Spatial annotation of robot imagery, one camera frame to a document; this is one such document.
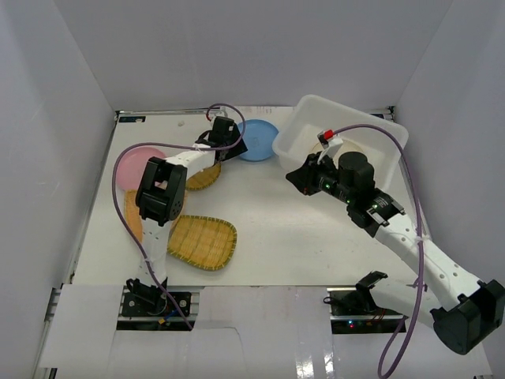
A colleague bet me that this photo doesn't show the blue label sticker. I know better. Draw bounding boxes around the blue label sticker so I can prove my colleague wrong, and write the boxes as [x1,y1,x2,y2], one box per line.
[118,115,146,123]

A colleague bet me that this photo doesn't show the blue bear plate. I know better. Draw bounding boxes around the blue bear plate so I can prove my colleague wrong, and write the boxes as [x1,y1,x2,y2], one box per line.
[239,119,279,162]

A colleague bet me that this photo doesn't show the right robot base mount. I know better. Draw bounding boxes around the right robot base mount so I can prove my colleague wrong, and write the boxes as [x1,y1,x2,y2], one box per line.
[323,271,406,335]

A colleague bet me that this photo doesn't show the round green-rimmed woven plate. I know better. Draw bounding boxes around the round green-rimmed woven plate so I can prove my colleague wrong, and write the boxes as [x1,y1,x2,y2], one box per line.
[185,163,222,191]

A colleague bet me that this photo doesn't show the cream bear plate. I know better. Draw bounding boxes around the cream bear plate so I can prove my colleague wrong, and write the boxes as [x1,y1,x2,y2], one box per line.
[310,138,364,159]

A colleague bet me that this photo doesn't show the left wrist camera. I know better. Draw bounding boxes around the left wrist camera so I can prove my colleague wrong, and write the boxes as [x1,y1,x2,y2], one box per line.
[206,114,229,123]

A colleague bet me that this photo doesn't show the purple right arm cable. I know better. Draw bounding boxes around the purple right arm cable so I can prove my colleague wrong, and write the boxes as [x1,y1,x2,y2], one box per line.
[331,123,429,379]

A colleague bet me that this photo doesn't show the pink plate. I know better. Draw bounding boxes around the pink plate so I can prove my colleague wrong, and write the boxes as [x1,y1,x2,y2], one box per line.
[116,146,166,191]

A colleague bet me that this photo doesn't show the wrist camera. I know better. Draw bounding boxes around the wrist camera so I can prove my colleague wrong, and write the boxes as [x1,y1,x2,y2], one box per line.
[206,114,229,123]
[317,129,343,164]

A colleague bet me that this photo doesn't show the printed paper sheet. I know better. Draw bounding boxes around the printed paper sheet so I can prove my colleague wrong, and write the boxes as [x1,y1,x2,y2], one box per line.
[232,106,294,117]

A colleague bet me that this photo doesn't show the green-rimmed fan woven plate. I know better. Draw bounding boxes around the green-rimmed fan woven plate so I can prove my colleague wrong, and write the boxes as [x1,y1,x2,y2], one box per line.
[167,216,238,272]

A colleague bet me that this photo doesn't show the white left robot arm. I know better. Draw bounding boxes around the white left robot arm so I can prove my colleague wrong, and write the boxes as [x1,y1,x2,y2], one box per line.
[136,116,247,286]

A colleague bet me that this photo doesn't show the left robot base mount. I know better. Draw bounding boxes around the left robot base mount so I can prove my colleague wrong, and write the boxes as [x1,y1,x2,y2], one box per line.
[117,279,199,332]

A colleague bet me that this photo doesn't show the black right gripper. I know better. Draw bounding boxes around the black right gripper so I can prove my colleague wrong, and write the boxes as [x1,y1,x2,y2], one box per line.
[286,152,354,205]

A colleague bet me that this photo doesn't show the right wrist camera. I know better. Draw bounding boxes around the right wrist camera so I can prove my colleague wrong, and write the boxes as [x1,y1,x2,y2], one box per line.
[317,129,343,164]

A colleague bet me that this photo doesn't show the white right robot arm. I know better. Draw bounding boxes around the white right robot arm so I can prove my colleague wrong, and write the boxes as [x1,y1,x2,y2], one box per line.
[286,152,504,355]

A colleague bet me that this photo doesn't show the orange fan-shaped woven plate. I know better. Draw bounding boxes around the orange fan-shaped woven plate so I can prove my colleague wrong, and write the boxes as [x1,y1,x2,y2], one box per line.
[124,189,144,242]

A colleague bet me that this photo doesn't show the white plastic bin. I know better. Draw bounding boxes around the white plastic bin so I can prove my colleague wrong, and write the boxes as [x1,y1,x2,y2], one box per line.
[272,95,409,190]

